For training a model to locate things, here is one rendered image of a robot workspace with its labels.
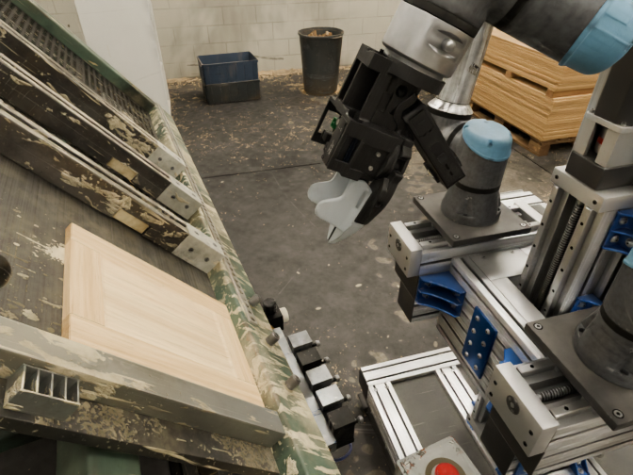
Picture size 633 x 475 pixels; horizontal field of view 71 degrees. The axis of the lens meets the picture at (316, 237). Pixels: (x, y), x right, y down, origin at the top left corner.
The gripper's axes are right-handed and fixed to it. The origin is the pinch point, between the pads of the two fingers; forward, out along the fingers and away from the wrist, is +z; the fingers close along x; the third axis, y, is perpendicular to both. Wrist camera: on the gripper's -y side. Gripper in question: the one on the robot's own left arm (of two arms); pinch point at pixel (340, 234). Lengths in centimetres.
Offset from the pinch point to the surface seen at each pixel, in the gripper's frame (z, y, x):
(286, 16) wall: 29, -120, -557
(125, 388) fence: 30.6, 17.7, 0.4
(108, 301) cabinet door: 34.1, 21.4, -19.1
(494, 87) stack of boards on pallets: -13, -270, -325
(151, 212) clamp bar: 37, 16, -53
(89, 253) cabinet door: 33, 26, -30
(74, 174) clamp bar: 31, 32, -51
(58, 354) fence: 26.1, 26.3, -0.4
